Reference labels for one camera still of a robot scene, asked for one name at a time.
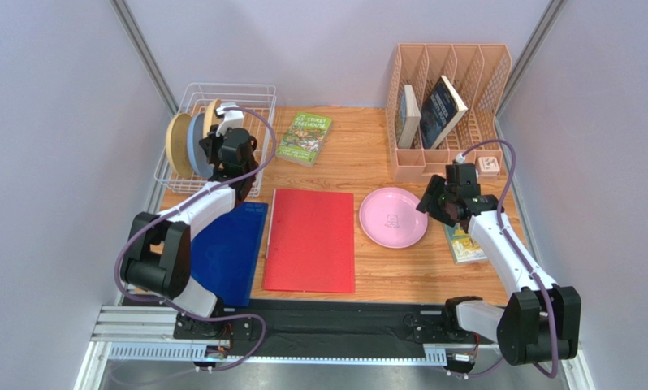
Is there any orange plate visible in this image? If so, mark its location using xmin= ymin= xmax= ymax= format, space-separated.
xmin=202 ymin=99 xmax=222 ymax=135

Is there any pink plate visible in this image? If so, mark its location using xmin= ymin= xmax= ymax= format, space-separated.
xmin=358 ymin=187 xmax=428 ymax=249

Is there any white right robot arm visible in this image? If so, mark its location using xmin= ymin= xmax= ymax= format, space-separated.
xmin=416 ymin=162 xmax=582 ymax=366

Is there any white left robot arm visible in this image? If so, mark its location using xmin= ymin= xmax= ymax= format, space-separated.
xmin=114 ymin=128 xmax=261 ymax=321

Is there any blue plate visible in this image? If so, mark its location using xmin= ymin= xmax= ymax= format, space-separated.
xmin=187 ymin=112 xmax=214 ymax=179

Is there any yellow plate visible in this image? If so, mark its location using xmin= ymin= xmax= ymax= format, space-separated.
xmin=165 ymin=113 xmax=193 ymax=179

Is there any small pink white box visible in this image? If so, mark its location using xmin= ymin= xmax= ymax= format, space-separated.
xmin=476 ymin=156 xmax=501 ymax=176

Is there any green treehouse book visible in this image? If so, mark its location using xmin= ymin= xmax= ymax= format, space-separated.
xmin=275 ymin=111 xmax=333 ymax=167

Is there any penguin classics garden book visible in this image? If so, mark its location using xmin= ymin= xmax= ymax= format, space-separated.
xmin=443 ymin=224 xmax=488 ymax=265

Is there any dark blue leaning book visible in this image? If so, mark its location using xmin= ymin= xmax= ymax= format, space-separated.
xmin=420 ymin=75 xmax=469 ymax=150

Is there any light blue standing book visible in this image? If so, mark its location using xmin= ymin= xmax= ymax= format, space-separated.
xmin=395 ymin=84 xmax=421 ymax=149

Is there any red folder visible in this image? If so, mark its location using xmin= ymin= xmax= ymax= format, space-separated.
xmin=262 ymin=188 xmax=356 ymax=293

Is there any blue folder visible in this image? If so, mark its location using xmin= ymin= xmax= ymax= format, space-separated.
xmin=191 ymin=201 xmax=268 ymax=307

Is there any pink file organizer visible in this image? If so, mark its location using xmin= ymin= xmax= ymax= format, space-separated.
xmin=386 ymin=43 xmax=512 ymax=183

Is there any black base mat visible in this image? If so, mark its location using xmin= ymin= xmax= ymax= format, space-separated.
xmin=172 ymin=298 xmax=498 ymax=359

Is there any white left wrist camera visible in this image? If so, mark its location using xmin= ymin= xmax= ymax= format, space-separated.
xmin=214 ymin=102 xmax=244 ymax=137

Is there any white wire dish rack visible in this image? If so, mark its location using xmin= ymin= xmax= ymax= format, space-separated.
xmin=154 ymin=82 xmax=276 ymax=194

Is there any aluminium rail frame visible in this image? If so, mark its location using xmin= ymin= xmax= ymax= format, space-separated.
xmin=74 ymin=178 xmax=595 ymax=390

